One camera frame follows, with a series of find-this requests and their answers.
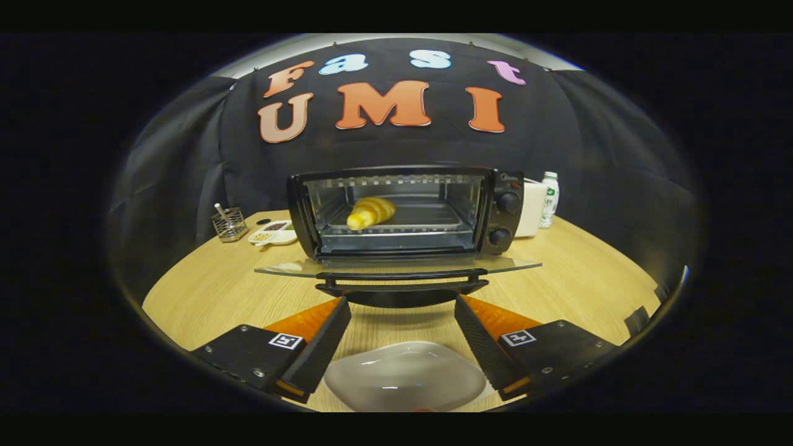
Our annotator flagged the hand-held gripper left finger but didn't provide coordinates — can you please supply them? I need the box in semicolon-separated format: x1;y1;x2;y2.
189;296;352;404

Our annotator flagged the yellow croissant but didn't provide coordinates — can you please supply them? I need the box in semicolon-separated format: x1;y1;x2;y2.
346;196;397;232

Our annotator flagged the black backdrop cloth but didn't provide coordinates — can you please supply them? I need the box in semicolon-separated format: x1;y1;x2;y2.
108;37;704;298

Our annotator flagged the white bottle green label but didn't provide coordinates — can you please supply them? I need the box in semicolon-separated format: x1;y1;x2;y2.
538;172;560;229

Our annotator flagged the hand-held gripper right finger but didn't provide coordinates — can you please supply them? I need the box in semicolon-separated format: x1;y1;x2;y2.
454;295;620;402

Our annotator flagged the black toaster oven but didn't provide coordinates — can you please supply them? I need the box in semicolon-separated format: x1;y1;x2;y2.
254;165;543;308

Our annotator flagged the white plate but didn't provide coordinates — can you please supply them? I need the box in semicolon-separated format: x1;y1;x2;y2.
323;341;488;413

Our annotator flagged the metal wire utensil holder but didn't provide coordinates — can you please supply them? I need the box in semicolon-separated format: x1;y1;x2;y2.
211;203;250;242

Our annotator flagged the white box appliance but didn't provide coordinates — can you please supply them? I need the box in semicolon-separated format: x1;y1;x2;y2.
514;178;549;238

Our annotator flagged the white divided snack dish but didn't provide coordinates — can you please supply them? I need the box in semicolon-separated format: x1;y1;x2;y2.
248;219;298;247

